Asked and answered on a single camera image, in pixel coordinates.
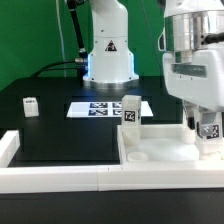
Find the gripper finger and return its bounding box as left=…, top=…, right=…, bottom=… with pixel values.
left=183, top=101, right=196, bottom=130

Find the black cable bundle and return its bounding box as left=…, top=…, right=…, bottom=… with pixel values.
left=31, top=0, right=88, bottom=78

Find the white thin cable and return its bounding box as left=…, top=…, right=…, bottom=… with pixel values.
left=56, top=0, right=68, bottom=78

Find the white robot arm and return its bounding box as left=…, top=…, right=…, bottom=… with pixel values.
left=84, top=0, right=224, bottom=124

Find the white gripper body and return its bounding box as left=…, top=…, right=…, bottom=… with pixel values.
left=163, top=49, right=224, bottom=112

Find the white marker sheet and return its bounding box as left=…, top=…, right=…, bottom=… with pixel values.
left=66, top=101, right=154, bottom=119

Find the white square table top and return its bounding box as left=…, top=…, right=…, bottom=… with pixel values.
left=117, top=124, right=224, bottom=163

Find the white U-shaped obstacle fence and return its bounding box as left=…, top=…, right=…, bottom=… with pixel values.
left=0, top=131, right=224, bottom=194

